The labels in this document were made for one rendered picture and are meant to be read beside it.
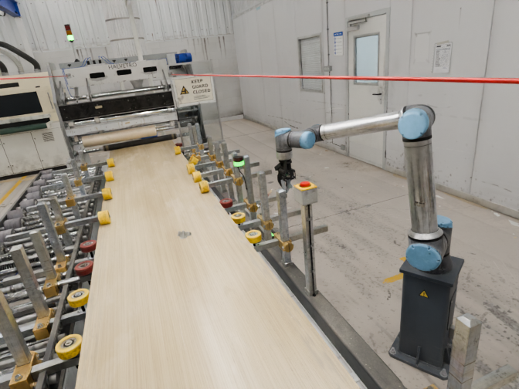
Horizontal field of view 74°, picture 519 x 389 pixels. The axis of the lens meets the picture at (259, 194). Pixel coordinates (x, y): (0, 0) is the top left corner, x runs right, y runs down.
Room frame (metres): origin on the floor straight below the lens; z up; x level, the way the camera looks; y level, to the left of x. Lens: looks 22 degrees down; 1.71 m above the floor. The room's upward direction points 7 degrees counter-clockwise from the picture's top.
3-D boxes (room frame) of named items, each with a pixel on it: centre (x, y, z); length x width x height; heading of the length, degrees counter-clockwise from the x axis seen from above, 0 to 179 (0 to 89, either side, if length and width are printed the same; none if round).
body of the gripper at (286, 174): (1.86, -0.17, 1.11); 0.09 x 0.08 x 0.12; 20
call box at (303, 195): (1.27, -0.18, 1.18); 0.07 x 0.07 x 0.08; 19
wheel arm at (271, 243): (1.57, -0.13, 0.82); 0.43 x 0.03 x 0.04; 109
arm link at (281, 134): (1.86, -0.17, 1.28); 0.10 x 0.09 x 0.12; 51
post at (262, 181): (1.76, -0.02, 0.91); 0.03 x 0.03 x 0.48; 19
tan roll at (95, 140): (4.05, 1.32, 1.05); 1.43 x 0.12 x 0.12; 109
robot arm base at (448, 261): (1.52, -0.87, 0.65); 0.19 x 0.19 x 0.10
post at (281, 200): (1.52, -0.10, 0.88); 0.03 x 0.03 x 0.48; 19
